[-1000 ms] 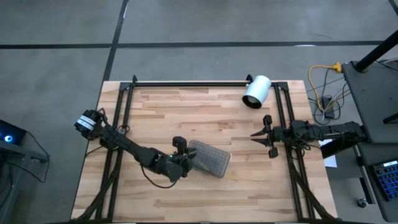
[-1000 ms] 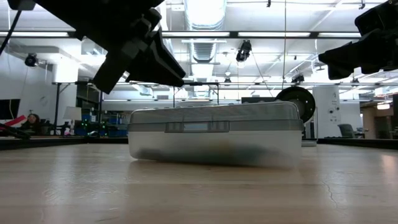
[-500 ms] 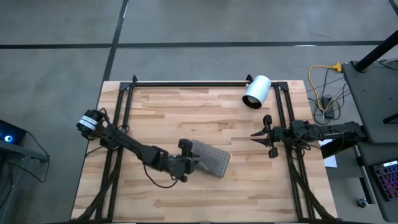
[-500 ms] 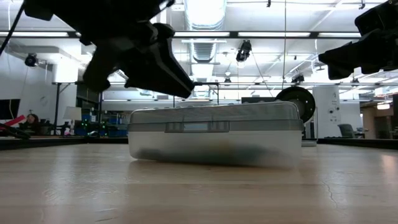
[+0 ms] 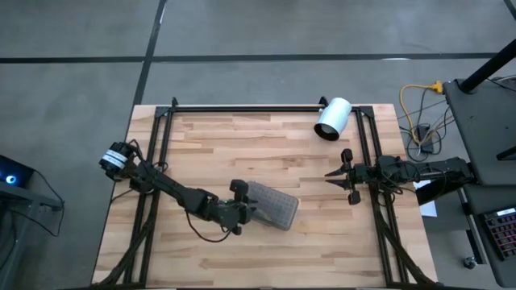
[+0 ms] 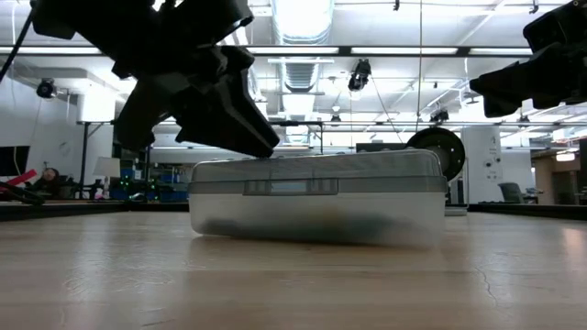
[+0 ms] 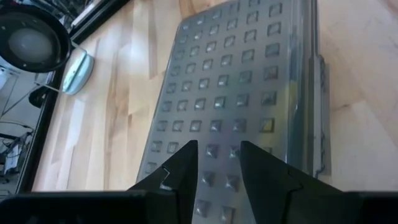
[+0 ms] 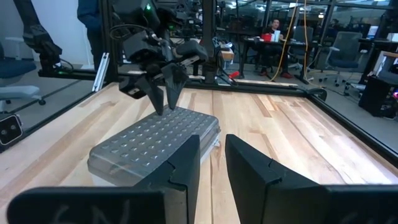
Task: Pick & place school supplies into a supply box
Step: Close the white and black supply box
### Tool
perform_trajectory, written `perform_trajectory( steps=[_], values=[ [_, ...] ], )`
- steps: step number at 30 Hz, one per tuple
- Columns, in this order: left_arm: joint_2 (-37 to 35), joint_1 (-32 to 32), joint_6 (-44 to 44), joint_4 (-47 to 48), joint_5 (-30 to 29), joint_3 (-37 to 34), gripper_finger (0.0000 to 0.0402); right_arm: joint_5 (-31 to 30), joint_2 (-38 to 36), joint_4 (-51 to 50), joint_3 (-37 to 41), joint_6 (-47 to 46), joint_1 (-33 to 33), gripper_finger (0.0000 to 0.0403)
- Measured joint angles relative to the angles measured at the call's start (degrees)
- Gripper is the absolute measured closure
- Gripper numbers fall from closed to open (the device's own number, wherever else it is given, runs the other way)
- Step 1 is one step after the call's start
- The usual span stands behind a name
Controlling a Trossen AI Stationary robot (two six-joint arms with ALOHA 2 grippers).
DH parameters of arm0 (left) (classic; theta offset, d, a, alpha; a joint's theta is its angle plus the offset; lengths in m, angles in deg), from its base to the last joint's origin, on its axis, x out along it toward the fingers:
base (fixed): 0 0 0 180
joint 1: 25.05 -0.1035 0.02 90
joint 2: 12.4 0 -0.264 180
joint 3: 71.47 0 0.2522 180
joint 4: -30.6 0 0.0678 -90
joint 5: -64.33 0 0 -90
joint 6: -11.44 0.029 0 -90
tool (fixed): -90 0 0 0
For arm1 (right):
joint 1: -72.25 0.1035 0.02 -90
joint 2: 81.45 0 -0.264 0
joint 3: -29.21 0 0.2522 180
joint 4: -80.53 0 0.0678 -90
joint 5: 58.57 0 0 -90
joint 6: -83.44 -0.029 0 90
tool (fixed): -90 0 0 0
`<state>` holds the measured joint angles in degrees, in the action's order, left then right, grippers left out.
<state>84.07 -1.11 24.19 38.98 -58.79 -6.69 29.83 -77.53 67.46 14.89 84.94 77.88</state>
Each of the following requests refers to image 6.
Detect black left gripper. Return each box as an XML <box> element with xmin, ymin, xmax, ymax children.
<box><xmin>29</xmin><ymin>0</ymin><xmax>281</xmax><ymax>160</ymax></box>

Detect blue storage bins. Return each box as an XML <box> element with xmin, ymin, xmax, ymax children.
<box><xmin>158</xmin><ymin>171</ymin><xmax>190</xmax><ymax>203</ymax></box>

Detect red bar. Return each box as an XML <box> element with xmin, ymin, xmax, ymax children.
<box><xmin>0</xmin><ymin>169</ymin><xmax>38</xmax><ymax>188</ymax></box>

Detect translucent plastic supply box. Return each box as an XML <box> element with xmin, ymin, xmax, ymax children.
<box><xmin>187</xmin><ymin>148</ymin><xmax>449</xmax><ymax>251</ymax></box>

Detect black monitor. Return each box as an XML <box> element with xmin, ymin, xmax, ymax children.
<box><xmin>356</xmin><ymin>142</ymin><xmax>409</xmax><ymax>154</ymax></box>

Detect black wall screen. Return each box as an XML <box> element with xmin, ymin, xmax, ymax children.
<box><xmin>0</xmin><ymin>145</ymin><xmax>31</xmax><ymax>178</ymax></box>

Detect white lampshade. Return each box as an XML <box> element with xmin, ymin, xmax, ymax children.
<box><xmin>94</xmin><ymin>157</ymin><xmax>122</xmax><ymax>179</ymax></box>

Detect silver ventilation duct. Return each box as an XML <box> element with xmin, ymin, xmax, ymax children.
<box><xmin>270</xmin><ymin>0</ymin><xmax>336</xmax><ymax>93</ymax></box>

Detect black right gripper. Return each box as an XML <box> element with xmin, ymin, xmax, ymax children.
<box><xmin>470</xmin><ymin>0</ymin><xmax>587</xmax><ymax>118</ymax></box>

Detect grey office chair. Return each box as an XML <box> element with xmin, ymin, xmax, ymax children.
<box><xmin>498</xmin><ymin>181</ymin><xmax>526</xmax><ymax>204</ymax></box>

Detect person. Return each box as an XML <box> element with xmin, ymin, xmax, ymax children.
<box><xmin>31</xmin><ymin>167</ymin><xmax>74</xmax><ymax>198</ymax></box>

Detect thin vertical cable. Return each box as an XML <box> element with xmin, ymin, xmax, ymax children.
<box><xmin>415</xmin><ymin>0</ymin><xmax>424</xmax><ymax>132</ymax></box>

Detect black overhead rig crossbar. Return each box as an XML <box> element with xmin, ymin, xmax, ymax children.
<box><xmin>0</xmin><ymin>44</ymin><xmax>533</xmax><ymax>58</ymax></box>

